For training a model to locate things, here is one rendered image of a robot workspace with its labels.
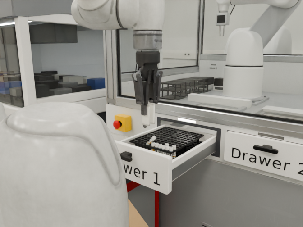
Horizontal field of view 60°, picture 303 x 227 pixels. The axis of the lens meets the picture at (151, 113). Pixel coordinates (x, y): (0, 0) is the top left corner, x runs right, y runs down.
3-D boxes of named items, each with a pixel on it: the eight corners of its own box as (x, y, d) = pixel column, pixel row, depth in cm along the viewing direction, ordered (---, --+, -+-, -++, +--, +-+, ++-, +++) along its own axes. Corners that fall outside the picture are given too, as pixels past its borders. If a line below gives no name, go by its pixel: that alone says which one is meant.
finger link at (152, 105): (146, 102, 87) (147, 102, 88) (146, 122, 89) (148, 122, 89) (153, 103, 85) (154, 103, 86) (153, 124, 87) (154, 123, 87)
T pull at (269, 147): (277, 154, 80) (277, 150, 80) (252, 149, 85) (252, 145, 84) (280, 151, 83) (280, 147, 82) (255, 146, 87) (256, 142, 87)
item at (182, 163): (167, 186, 75) (167, 166, 73) (105, 162, 90) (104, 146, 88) (223, 146, 105) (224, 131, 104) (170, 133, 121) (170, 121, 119)
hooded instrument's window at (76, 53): (25, 110, 136) (14, 17, 125) (-72, 83, 242) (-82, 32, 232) (157, 86, 223) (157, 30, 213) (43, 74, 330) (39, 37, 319)
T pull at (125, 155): (130, 162, 74) (130, 158, 74) (111, 156, 79) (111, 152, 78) (138, 158, 77) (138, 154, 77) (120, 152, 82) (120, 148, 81)
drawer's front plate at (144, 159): (168, 195, 73) (168, 158, 70) (98, 167, 90) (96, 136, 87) (171, 192, 74) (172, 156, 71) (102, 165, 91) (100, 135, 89)
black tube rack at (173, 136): (171, 171, 83) (171, 152, 82) (129, 157, 94) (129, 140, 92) (203, 150, 100) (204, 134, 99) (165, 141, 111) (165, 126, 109)
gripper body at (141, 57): (148, 50, 76) (149, 82, 78) (165, 50, 82) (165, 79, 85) (129, 50, 80) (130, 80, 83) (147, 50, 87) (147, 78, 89)
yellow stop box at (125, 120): (124, 133, 120) (124, 117, 119) (113, 129, 125) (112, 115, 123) (131, 130, 124) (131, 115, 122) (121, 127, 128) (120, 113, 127)
